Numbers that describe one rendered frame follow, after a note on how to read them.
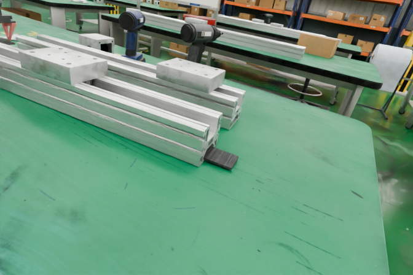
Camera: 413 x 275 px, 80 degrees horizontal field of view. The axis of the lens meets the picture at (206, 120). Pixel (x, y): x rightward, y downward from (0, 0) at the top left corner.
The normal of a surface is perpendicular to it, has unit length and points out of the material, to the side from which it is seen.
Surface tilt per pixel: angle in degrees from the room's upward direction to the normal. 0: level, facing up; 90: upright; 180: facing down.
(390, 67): 100
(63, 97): 90
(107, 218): 0
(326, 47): 89
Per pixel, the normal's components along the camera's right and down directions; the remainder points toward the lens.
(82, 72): 0.91, 0.30
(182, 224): 0.15, -0.89
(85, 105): -0.40, 0.35
